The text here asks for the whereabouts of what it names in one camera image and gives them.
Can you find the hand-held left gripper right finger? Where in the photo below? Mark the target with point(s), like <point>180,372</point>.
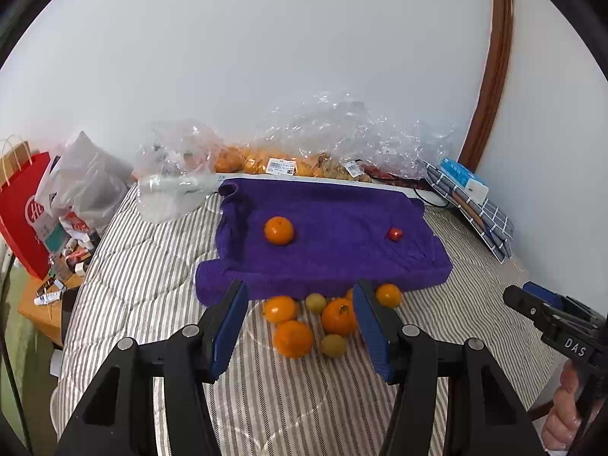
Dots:
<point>375,337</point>

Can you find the clear plastic bag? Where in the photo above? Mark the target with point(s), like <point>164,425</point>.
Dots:
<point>166,190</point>

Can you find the wooden nightstand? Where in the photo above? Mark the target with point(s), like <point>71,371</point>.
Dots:
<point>40,316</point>

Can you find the crumpled clear plastic wrap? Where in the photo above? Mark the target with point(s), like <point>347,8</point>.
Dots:
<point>361,128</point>

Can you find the checkered cloth bag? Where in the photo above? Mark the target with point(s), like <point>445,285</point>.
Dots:
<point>494,228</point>

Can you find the bag of oranges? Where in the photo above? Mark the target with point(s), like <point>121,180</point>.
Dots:
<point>237,159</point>

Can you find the person's right hand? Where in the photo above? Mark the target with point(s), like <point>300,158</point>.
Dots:
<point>558,418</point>

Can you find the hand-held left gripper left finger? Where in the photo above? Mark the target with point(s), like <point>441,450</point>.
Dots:
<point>228,337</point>

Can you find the red cherry tomato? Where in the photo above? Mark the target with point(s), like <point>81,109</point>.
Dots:
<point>395,233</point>

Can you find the dark red packet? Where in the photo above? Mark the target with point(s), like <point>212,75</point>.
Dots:
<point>394,173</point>

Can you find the blue tissue pack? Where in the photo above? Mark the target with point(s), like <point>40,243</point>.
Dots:
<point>468,178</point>

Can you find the yellow-green fruit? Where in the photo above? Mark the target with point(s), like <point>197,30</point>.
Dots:
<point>333,345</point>
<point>315,302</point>

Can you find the clutter of small bottles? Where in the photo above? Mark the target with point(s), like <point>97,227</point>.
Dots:
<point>76,251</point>

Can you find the white tube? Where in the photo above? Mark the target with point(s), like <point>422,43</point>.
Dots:
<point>47,298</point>

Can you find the bag of tan fruits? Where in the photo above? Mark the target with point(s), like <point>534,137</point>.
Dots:
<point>327,167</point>

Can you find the red paper bag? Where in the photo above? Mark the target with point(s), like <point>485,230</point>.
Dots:
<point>19,218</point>

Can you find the purple towel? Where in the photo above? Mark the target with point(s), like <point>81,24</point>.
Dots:
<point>332,228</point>

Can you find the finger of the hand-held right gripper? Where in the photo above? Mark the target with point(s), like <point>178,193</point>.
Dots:
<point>541,292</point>
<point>525,305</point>

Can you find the wooden door frame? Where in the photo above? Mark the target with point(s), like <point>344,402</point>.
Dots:
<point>496,57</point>

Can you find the white plastic bag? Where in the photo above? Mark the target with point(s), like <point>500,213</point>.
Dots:
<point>85,175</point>

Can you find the large orange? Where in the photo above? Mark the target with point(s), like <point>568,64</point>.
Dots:
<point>339,316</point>

